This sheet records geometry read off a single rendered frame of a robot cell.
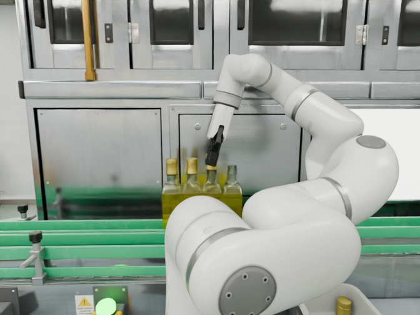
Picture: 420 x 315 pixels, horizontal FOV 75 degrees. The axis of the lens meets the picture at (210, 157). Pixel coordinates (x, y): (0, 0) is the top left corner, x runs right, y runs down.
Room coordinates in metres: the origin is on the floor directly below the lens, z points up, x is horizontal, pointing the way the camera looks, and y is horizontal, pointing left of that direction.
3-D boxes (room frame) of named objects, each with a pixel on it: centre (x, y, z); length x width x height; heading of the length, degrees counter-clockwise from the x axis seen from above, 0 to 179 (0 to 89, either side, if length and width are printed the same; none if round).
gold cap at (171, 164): (0.77, 0.11, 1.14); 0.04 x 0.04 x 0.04
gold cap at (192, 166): (0.78, 0.05, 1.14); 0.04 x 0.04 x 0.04
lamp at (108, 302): (0.58, 0.24, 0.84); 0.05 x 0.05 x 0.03
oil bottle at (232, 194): (0.78, -0.06, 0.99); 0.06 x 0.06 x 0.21; 1
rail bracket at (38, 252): (0.60, 0.41, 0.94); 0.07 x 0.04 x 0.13; 2
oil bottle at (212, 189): (0.78, -0.01, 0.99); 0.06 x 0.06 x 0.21; 2
